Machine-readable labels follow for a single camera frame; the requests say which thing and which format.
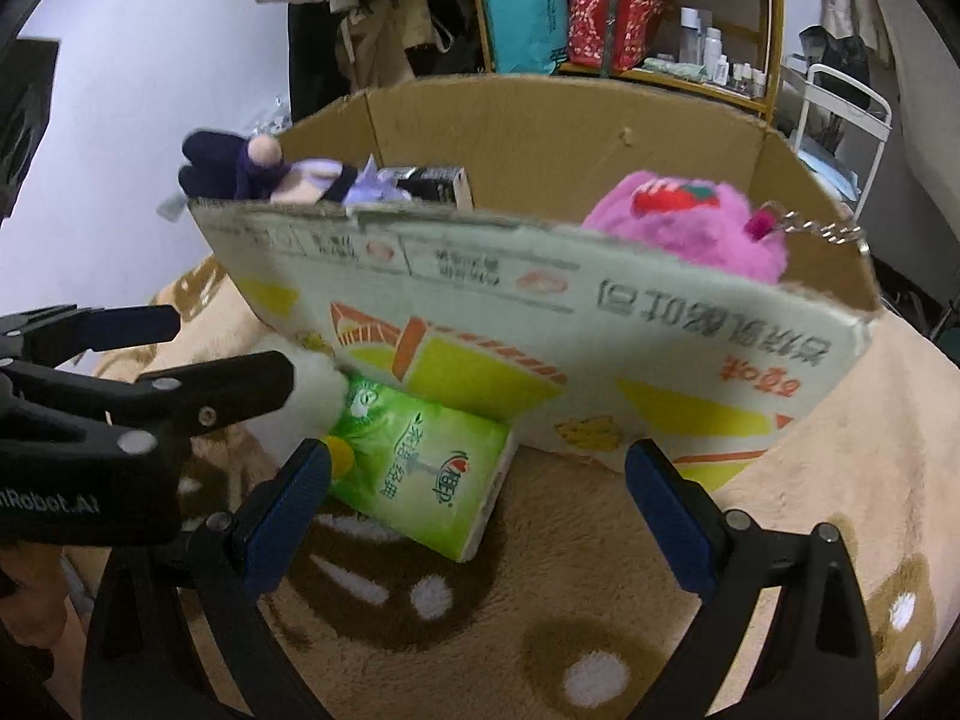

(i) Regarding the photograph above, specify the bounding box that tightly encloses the white yellow plush toy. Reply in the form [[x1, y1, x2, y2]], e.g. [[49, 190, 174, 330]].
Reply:
[[244, 333, 348, 483]]

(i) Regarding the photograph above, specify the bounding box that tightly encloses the purple haired doll plush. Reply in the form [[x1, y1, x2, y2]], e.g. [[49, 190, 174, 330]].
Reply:
[[178, 130, 412, 206]]

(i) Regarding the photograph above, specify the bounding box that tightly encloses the green tissue pack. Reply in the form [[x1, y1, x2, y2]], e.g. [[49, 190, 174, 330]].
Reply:
[[329, 376, 516, 562]]

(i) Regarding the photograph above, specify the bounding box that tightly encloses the black white small box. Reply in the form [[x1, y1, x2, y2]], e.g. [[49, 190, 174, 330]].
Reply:
[[377, 166, 473, 210]]

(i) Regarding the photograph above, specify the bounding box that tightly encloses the pink strawberry plush bear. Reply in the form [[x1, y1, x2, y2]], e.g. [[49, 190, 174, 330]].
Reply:
[[583, 171, 789, 284]]

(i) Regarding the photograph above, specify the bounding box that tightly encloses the person's left hand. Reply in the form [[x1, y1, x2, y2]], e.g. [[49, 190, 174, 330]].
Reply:
[[2, 543, 86, 718]]

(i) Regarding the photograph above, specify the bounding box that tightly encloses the cardboard box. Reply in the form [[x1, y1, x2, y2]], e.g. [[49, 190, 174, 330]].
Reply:
[[190, 75, 880, 489]]

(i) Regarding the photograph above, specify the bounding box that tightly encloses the beige hanging coat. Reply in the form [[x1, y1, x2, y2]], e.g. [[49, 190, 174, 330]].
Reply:
[[337, 0, 415, 93]]

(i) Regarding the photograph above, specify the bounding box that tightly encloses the teal bag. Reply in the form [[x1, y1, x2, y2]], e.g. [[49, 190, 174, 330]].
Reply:
[[483, 0, 568, 75]]

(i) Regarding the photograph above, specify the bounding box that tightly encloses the white rolling cart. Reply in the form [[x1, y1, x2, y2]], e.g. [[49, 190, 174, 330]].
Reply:
[[782, 62, 893, 221]]

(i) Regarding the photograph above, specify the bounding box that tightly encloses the red gift bag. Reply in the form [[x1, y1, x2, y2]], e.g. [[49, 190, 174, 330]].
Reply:
[[566, 0, 669, 73]]

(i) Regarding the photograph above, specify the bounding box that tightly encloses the wooden bookshelf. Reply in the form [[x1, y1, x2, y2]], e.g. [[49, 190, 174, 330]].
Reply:
[[477, 0, 784, 121]]

